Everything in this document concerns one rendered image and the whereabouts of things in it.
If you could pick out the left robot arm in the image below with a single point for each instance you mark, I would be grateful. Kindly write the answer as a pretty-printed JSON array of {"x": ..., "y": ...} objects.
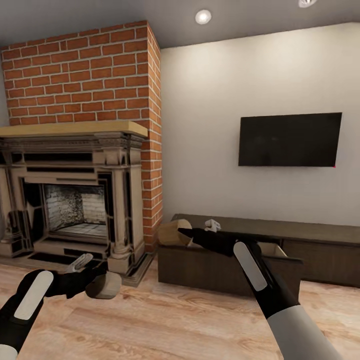
[{"x": 19, "y": 313}]

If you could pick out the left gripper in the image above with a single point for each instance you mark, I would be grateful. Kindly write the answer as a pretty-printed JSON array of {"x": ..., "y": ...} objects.
[{"x": 79, "y": 280}]

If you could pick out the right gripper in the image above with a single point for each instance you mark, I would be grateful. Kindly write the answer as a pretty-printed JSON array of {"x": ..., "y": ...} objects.
[{"x": 206, "y": 239}]

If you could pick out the wood fireplace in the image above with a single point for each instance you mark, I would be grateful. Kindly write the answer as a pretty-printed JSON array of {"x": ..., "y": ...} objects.
[{"x": 65, "y": 196}]

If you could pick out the pillar candle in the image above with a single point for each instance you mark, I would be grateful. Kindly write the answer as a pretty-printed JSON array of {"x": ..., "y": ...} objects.
[
  {"x": 170, "y": 236},
  {"x": 104, "y": 287}
]

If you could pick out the wall mounted tv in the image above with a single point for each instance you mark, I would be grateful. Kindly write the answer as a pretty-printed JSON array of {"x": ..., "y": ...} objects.
[{"x": 301, "y": 140}]

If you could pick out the cabinet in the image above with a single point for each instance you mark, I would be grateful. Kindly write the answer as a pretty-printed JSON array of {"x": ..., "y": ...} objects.
[{"x": 322, "y": 253}]

